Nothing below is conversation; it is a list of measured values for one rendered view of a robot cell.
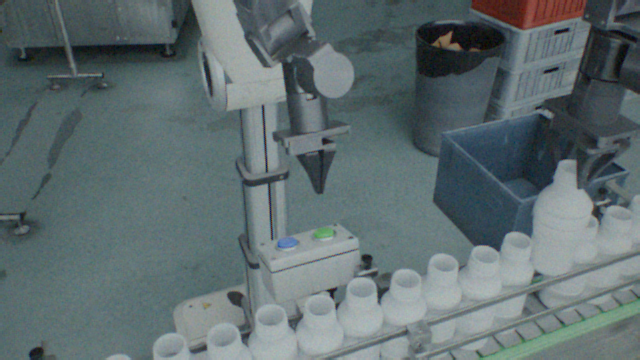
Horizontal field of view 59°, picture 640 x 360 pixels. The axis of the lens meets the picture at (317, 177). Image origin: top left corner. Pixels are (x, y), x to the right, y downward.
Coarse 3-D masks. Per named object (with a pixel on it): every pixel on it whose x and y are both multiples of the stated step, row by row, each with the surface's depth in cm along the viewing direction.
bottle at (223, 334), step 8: (216, 328) 66; (224, 328) 66; (232, 328) 66; (208, 336) 64; (216, 336) 66; (224, 336) 67; (232, 336) 67; (208, 344) 64; (216, 344) 67; (224, 344) 70; (232, 344) 63; (240, 344) 66; (208, 352) 65; (216, 352) 64; (224, 352) 64; (232, 352) 64; (240, 352) 66; (248, 352) 68
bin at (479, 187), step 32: (480, 128) 148; (512, 128) 152; (448, 160) 144; (480, 160) 154; (512, 160) 159; (544, 160) 155; (448, 192) 147; (480, 192) 134; (512, 192) 159; (480, 224) 137; (512, 224) 125
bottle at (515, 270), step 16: (512, 240) 80; (528, 240) 78; (512, 256) 77; (528, 256) 78; (512, 272) 78; (528, 272) 79; (512, 288) 79; (512, 304) 81; (496, 320) 83; (512, 320) 83
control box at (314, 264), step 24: (312, 240) 86; (336, 240) 85; (264, 264) 84; (288, 264) 81; (312, 264) 83; (336, 264) 84; (360, 264) 86; (288, 288) 82; (312, 288) 84; (336, 288) 89
